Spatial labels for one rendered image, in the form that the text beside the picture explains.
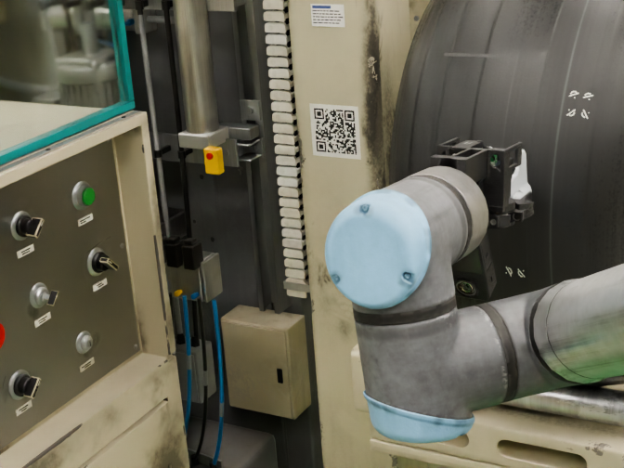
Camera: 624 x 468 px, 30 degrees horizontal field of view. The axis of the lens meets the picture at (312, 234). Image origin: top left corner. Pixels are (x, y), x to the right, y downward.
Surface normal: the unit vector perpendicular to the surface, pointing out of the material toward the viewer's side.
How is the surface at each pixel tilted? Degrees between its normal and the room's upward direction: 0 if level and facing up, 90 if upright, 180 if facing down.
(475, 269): 112
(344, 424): 90
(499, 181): 83
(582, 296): 64
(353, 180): 90
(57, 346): 90
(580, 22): 41
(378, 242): 78
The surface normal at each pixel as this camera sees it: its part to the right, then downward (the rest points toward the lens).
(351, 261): -0.49, 0.14
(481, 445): -0.47, 0.34
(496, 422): -0.07, -0.93
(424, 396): 0.15, 0.15
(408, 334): -0.07, 0.18
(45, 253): 0.88, 0.11
